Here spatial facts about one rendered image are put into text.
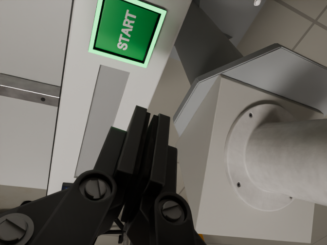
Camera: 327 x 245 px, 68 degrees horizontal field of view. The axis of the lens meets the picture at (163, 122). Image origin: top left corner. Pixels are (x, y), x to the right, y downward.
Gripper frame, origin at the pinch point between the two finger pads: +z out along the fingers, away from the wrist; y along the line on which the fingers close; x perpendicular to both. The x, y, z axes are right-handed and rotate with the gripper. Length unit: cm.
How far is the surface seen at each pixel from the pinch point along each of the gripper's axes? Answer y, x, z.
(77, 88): -6.5, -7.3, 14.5
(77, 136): -5.6, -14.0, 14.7
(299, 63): 24.9, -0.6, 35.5
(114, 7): -4.9, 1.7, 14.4
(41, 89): -14.7, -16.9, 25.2
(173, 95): 22, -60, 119
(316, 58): 91, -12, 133
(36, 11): -16.7, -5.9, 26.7
